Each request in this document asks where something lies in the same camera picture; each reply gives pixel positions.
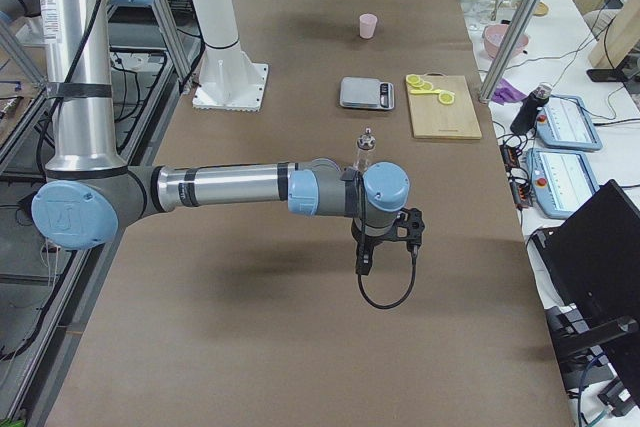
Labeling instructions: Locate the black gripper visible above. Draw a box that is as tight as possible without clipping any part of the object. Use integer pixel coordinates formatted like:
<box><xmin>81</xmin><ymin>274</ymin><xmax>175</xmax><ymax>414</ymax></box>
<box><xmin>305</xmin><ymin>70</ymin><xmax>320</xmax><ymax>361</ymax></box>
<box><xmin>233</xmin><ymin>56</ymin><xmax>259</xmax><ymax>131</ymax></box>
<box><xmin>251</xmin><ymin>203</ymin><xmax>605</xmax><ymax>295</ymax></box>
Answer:
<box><xmin>351</xmin><ymin>208</ymin><xmax>425</xmax><ymax>275</ymax></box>

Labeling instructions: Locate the clear glass sauce bottle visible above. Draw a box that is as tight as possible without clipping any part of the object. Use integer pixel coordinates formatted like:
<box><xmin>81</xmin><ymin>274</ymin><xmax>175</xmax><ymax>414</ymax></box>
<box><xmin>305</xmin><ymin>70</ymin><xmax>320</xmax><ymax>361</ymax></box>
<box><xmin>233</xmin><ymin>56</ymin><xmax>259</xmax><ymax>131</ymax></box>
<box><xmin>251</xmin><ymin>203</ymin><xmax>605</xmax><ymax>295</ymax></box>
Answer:
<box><xmin>353</xmin><ymin>127</ymin><xmax>376</xmax><ymax>173</ymax></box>

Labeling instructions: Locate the pink plastic cup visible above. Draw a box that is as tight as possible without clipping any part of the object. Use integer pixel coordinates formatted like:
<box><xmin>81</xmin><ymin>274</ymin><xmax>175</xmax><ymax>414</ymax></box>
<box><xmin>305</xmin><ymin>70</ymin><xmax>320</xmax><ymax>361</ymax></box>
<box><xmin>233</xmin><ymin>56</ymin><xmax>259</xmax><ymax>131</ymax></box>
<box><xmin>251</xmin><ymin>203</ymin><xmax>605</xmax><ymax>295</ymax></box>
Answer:
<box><xmin>359</xmin><ymin>13</ymin><xmax>378</xmax><ymax>40</ymax></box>

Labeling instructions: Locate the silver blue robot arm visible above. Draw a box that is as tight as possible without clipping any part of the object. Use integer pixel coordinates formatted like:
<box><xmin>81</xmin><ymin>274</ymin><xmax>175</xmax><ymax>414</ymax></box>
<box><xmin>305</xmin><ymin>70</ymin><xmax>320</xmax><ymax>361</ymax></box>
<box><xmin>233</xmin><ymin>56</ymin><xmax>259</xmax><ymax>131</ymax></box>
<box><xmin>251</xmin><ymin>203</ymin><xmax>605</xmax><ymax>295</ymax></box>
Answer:
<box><xmin>31</xmin><ymin>0</ymin><xmax>425</xmax><ymax>275</ymax></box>

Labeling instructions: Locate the silver kitchen scale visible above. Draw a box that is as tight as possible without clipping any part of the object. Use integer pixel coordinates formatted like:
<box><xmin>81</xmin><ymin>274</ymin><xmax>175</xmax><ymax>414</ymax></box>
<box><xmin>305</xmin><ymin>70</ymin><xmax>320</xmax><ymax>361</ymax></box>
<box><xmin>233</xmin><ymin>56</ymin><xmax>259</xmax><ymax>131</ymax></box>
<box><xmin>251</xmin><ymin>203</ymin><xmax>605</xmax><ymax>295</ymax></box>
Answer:
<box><xmin>339</xmin><ymin>77</ymin><xmax>395</xmax><ymax>111</ymax></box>

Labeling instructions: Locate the bamboo cutting board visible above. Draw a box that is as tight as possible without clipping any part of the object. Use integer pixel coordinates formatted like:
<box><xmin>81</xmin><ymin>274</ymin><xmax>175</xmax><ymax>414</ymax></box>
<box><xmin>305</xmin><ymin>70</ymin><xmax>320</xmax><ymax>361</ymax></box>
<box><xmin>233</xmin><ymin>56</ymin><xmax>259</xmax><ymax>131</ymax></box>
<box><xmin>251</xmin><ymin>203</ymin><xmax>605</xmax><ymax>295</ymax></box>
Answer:
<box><xmin>405</xmin><ymin>74</ymin><xmax>482</xmax><ymax>140</ymax></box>

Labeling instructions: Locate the yellow plastic knife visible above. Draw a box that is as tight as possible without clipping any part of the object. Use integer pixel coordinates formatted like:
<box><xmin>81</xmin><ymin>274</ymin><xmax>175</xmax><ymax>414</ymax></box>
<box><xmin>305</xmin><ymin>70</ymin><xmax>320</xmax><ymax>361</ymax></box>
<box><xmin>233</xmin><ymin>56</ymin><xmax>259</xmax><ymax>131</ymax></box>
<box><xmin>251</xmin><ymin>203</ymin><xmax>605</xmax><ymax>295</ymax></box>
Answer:
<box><xmin>410</xmin><ymin>89</ymin><xmax>447</xmax><ymax>96</ymax></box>

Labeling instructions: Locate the blue teach pendant near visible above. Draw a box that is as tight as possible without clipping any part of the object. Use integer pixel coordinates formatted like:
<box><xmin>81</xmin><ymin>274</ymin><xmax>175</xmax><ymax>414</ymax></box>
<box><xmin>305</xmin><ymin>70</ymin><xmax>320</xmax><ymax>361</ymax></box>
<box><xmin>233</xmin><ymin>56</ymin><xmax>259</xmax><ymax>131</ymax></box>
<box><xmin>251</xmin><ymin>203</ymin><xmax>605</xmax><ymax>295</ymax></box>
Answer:
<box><xmin>525</xmin><ymin>148</ymin><xmax>599</xmax><ymax>219</ymax></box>

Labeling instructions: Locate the blue teach pendant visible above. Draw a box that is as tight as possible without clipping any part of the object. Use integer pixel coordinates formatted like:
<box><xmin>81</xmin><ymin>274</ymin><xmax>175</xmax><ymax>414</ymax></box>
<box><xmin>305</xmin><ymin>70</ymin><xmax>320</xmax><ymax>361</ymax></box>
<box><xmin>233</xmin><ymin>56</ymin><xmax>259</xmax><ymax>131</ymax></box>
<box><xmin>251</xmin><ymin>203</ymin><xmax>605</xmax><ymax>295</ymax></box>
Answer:
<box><xmin>525</xmin><ymin>148</ymin><xmax>599</xmax><ymax>219</ymax></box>
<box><xmin>536</xmin><ymin>95</ymin><xmax>602</xmax><ymax>152</ymax></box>

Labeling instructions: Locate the black water bottle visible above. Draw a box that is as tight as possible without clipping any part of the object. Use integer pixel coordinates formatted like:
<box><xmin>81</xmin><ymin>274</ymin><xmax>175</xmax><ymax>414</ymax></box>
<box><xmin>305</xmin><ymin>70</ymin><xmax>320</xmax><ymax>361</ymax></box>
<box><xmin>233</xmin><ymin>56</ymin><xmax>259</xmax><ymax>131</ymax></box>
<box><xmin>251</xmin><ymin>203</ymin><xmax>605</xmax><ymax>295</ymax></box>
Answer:
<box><xmin>510</xmin><ymin>82</ymin><xmax>552</xmax><ymax>135</ymax></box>

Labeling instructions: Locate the purple cloth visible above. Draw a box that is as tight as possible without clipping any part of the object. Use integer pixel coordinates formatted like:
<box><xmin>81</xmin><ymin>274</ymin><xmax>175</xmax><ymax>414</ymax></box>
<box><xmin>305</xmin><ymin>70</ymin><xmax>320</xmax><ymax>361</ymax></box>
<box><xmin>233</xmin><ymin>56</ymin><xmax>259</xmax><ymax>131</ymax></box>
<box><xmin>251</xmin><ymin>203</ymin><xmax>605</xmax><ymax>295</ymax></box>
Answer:
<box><xmin>491</xmin><ymin>78</ymin><xmax>527</xmax><ymax>105</ymax></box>

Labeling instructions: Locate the black monitor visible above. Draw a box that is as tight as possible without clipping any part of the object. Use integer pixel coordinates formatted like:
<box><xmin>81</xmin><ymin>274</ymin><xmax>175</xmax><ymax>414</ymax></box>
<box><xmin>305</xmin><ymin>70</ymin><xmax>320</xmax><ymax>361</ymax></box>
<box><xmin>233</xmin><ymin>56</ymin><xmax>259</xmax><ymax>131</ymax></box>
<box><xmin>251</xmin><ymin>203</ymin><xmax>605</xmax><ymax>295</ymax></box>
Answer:
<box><xmin>533</xmin><ymin>179</ymin><xmax>639</xmax><ymax>402</ymax></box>

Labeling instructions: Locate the blue teach pendant far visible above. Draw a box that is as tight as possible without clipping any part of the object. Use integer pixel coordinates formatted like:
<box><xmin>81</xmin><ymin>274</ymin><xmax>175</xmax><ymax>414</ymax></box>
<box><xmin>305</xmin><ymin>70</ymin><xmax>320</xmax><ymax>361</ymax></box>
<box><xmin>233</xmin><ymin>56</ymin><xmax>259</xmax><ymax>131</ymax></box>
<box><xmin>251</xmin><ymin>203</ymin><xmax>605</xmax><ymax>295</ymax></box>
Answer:
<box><xmin>536</xmin><ymin>95</ymin><xmax>602</xmax><ymax>152</ymax></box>

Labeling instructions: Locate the pink bowl with ice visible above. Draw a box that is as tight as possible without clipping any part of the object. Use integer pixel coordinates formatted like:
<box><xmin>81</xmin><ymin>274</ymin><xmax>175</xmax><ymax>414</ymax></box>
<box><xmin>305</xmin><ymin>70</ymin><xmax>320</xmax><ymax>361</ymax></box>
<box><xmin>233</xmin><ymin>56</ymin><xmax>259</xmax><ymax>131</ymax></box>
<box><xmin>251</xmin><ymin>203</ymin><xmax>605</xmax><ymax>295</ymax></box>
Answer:
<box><xmin>482</xmin><ymin>24</ymin><xmax>530</xmax><ymax>59</ymax></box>

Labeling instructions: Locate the white camera post base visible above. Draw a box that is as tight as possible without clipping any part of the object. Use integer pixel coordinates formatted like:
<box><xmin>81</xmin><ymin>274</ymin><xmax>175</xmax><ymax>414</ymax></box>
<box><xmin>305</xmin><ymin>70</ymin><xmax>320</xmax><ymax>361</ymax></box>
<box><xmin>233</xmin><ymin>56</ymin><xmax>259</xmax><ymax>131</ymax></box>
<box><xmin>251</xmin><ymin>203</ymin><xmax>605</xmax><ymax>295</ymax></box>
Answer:
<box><xmin>192</xmin><ymin>0</ymin><xmax>269</xmax><ymax>112</ymax></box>

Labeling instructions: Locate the aluminium frame post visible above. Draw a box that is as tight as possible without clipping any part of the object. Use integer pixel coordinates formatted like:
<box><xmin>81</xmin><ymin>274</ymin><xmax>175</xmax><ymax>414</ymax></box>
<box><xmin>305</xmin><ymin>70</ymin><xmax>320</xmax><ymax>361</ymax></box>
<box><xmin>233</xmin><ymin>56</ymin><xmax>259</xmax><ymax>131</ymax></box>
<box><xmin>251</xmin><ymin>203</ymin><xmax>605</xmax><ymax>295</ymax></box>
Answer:
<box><xmin>479</xmin><ymin>0</ymin><xmax>540</xmax><ymax>104</ymax></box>

